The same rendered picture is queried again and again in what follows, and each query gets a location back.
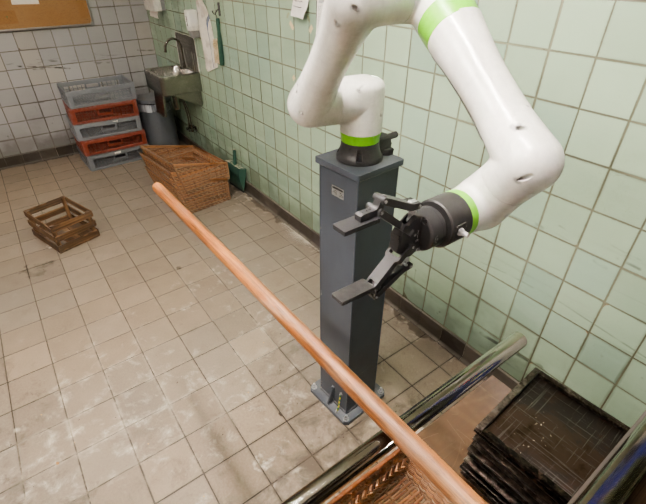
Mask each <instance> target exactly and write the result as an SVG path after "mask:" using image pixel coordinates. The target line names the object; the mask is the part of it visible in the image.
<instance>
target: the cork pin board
mask: <svg viewBox="0 0 646 504"><path fill-rule="evenodd" d="M38 1H39V4H17V5H12V3H11V0H0V32H12V31H26V30H39V29H52V28H66V27H79V26H94V25H95V23H94V20H93V16H92V13H91V9H90V5H89V2H88V0H38Z"/></svg>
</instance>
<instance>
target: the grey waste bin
mask: <svg viewBox="0 0 646 504"><path fill-rule="evenodd" d="M136 101H137V106H138V110H139V113H140V114H139V115H140V120H141V124H142V128H144V130H145V134H146V138H147V142H148V144H149V145H181V144H180V142H179V138H178V133H177V128H176V123H175V118H174V113H173V108H172V107H173V104H172V101H171V96H169V97H165V104H166V112H167V117H165V118H164V117H163V116H161V115H160V114H159V113H157V112H156V111H157V110H156V103H155V96H154V92H150V93H144V94H140V95H137V99H136Z"/></svg>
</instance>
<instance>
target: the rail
mask: <svg viewBox="0 0 646 504"><path fill-rule="evenodd" d="M645 476H646V416H645V418H644V419H643V420H642V421H641V422H640V424H639V425H638V426H637V427H636V428H635V430H634V431H633V432H632V433H631V434H630V436H629V437H628V438H627V439H626V440H625V442H624V443H623V444H622V445H621V446H620V448H619V449H618V450H617V451H616V453H615V454H614V455H613V456H612V457H611V459H610V460H609V461H608V462H607V463H606V465H605V466H604V467H603V468H602V469H601V471H600V472H599V473H598V474H597V475H596V477H595V478H594V479H593V480H592V482H591V483H590V484H589V485H588V486H587V488H586V489H585V490H584V491H583V492H582V494H581V495H580V496H579V497H578V498H577V500H576V501H575V502H574V503H573V504H625V503H626V502H627V500H628V499H629V498H630V496H631V495H632V493H633V492H634V491H635V489H636V488H637V487H638V485H639V484H640V483H641V481H642V480H643V478H644V477H645Z"/></svg>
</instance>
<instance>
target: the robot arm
mask: <svg viewBox="0 0 646 504"><path fill-rule="evenodd" d="M396 24H408V25H412V26H413V27H414V29H415V31H416V32H417V34H418V36H419V37H420V39H421V40H422V42H423V43H424V45H425V47H426V48H427V50H428V51H429V53H430V54H431V55H432V56H431V57H432V58H433V60H434V61H435V62H436V64H437V65H438V66H439V68H440V69H441V71H442V72H443V73H444V75H445V76H446V78H447V79H448V81H449V82H450V84H451V85H452V87H453V88H454V90H455V92H456V93H457V95H458V97H459V98H460V100H461V102H462V103H463V105H464V107H465V109H466V110H467V112H468V114H469V116H470V118H471V120H472V122H473V124H474V126H475V128H476V130H477V132H478V134H479V136H480V138H481V140H483V142H484V144H485V147H486V149H487V152H488V154H489V160H488V161H487V162H486V163H485V164H484V165H483V166H482V167H481V168H479V169H478V170H477V171H476V172H474V173H473V174H472V175H471V176H469V177H468V178H467V179H465V180H464V181H462V182H461V183H460V184H459V185H458V186H456V187H455V188H453V189H451V190H449V191H447V192H444V193H442V194H439V195H437V196H434V197H432V198H429V199H427V200H424V201H422V202H419V201H417V200H415V199H413V198H412V197H409V198H405V199H401V198H397V197H393V196H389V195H385V194H381V193H378V192H376V193H374V194H373V197H372V198H373V199H374V201H373V203H371V202H368V203H367V204H366V206H365V207H366V208H365V209H363V210H360V211H357V212H356V213H355V216H352V217H350V218H347V219H344V220H342V221H339V222H337V223H334V224H333V229H334V230H336V231H337V232H339V233H340V234H342V235H343V236H348V235H350V234H353V233H355V232H358V231H360V230H363V229H365V228H367V227H370V226H372V225H375V224H377V223H380V218H382V219H383V220H385V221H386V222H388V223H389V224H391V225H393V226H394V228H393V230H392V231H391V235H390V236H391V240H390V244H389V248H388V249H387V250H386V252H385V257H384V258H383V259H382V260H381V262H380V263H379V264H378V266H377V267H376V268H375V269H374V271H373V272H372V273H371V275H370V276H369V277H368V278H367V280H365V279H363V278H362V279H360V280H358V281H356V282H354V283H352V284H350V285H348V286H346V287H344V288H342V289H340V290H338V291H336V292H334V293H332V298H333V299H335V300H336V301H337V302H338V303H339V304H340V305H341V306H344V305H346V304H348V303H350V302H352V301H354V300H356V299H359V298H361V297H363V296H365V295H367V294H368V295H369V296H370V297H372V298H373V299H374V300H377V299H378V298H379V297H380V296H381V295H382V294H383V293H384V292H385V291H386V290H387V289H388V288H389V287H390V286H391V285H392V284H393V283H394V282H395V281H396V280H397V279H398V278H399V277H400V276H401V275H402V274H403V273H404V272H406V271H408V270H409V269H411V268H412V266H413V263H411V262H410V256H411V255H412V254H413V253H414V252H416V251H426V250H429V249H431V248H433V247H436V248H442V247H445V246H447V245H449V244H451V243H453V242H455V241H457V240H459V239H461V238H463V237H466V238H468V237H469V236H470V234H472V233H474V232H478V231H484V230H489V229H492V228H494V227H496V226H497V225H499V224H500V223H501V222H502V221H503V220H504V219H505V218H507V217H508V216H509V215H510V214H511V213H512V212H513V211H514V210H516V209H517V208H518V207H519V206H521V205H522V204H523V203H525V202H526V201H528V200H529V199H531V198H532V197H534V196H535V195H537V194H539V193H540V192H542V191H544V190H546V189H547V188H549V187H550V186H552V185H553V184H554V183H555V182H556V181H557V180H558V178H559V177H560V175H561V173H562V171H563V168H564V164H565V154H564V150H563V148H562V146H561V144H560V143H559V141H558V140H557V139H556V138H555V137H554V135H553V134H552V133H551V132H550V131H549V129H548V128H547V127H546V126H545V124H544V123H543V122H542V121H541V119H540V118H539V117H538V115H537V114H536V113H535V111H534V110H533V109H532V108H531V107H532V106H531V105H530V104H529V102H528V101H527V99H526V98H525V96H524V95H523V93H522V91H521V90H520V88H519V87H518V85H517V83H516V82H515V80H514V78H513V77H512V75H511V73H510V72H509V70H508V68H507V66H506V64H505V62H504V61H503V59H502V57H501V55H500V53H499V51H498V49H497V47H496V45H495V43H494V41H493V38H492V36H491V34H490V32H489V29H488V27H487V25H486V22H485V20H484V17H483V15H482V12H481V10H480V9H479V8H478V6H477V4H476V2H475V0H324V3H323V8H322V14H321V18H320V23H319V27H318V30H317V34H316V37H315V40H314V44H313V46H312V49H311V52H310V55H309V57H308V60H307V62H306V64H305V67H304V69H303V71H302V73H301V75H300V77H299V79H298V80H297V82H296V83H295V85H294V87H293V88H292V90H291V91H290V93H289V96H288V100H287V108H288V112H289V114H290V116H291V118H292V119H293V120H294V121H295V122H296V123H297V124H298V125H300V126H302V127H306V128H315V127H323V126H331V125H339V124H340V134H341V144H340V147H339V149H338V151H337V152H336V158H337V160H338V161H339V162H341V163H343V164H345V165H349V166H355V167H367V166H373V165H376V164H378V163H380V162H381V161H382V158H383V155H384V156H390V155H392V154H393V151H394V148H392V147H391V144H392V142H391V139H394V138H397V137H398V132H397V131H394V132H391V133H388V134H387V133H384V132H382V122H383V111H384V98H385V83H384V81H383V80H382V79H381V78H379V77H377V76H373V75H368V74H358V75H350V76H345V73H346V71H347V69H348V68H349V66H350V64H351V62H352V60H353V58H354V57H355V55H356V53H357V52H358V50H359V49H360V47H361V46H362V44H363V43H364V41H365V40H366V38H367V37H368V35H369V34H370V33H371V31H372V30H374V29H375V28H377V27H382V26H388V25H396ZM384 205H385V206H389V207H394V208H398V209H403V210H405V211H407V212H408V213H406V214H405V215H404V216H403V218H402V219H401V220H400V221H399V220H398V219H396V218H395V217H393V216H392V215H390V214H389V213H388V212H386V211H385V210H383V208H384ZM378 216H379V217H380V218H379V217H378ZM393 251H394V252H395V253H397V254H399V255H400V256H399V257H396V256H395V255H393V254H392V252H393ZM371 283H372V284H371Z"/></svg>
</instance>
